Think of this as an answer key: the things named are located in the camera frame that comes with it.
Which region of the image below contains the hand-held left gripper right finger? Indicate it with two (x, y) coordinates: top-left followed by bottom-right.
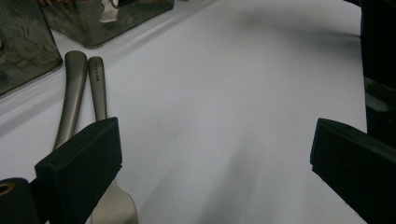
(309, 118), (396, 224)

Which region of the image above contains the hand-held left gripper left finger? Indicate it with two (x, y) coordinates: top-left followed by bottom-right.
(34, 117), (123, 224)

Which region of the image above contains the smoky translucent plastic bin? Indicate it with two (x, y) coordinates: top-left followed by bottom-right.
(38, 0), (176, 49)
(0, 0), (64, 97)

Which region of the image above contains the white ceramic spoon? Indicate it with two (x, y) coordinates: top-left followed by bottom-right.
(99, 0), (120, 24)

